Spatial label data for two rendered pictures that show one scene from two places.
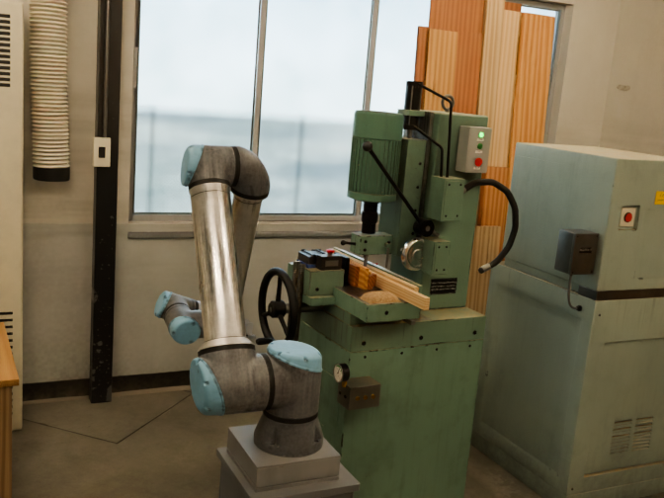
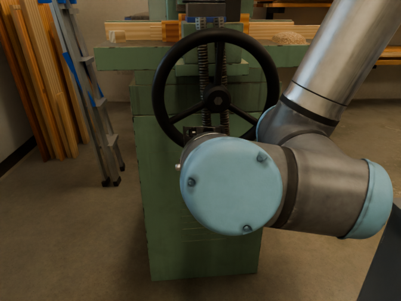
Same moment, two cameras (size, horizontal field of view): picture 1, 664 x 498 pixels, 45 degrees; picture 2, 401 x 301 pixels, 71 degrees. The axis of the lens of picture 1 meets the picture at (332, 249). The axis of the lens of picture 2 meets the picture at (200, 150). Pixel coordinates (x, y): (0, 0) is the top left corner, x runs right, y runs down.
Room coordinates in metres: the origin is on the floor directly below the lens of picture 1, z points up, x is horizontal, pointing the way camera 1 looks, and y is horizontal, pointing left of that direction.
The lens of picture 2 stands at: (2.44, 0.75, 0.99)
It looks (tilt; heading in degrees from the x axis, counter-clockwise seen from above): 27 degrees down; 294
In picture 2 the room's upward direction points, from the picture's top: straight up
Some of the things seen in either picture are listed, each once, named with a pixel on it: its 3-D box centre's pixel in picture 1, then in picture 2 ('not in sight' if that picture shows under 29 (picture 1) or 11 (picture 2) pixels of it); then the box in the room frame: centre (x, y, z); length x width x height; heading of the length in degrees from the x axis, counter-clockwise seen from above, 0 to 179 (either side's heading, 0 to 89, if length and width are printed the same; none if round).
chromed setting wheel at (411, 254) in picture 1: (416, 254); not in sight; (2.78, -0.30, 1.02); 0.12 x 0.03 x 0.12; 120
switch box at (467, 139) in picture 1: (473, 149); not in sight; (2.86, -0.47, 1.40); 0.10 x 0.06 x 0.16; 120
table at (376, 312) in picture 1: (337, 289); (206, 54); (2.77, -0.03, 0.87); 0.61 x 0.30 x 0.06; 30
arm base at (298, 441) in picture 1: (290, 424); not in sight; (2.03, 0.07, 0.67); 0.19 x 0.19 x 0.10
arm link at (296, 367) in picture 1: (290, 376); not in sight; (2.02, 0.08, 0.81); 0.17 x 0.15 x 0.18; 115
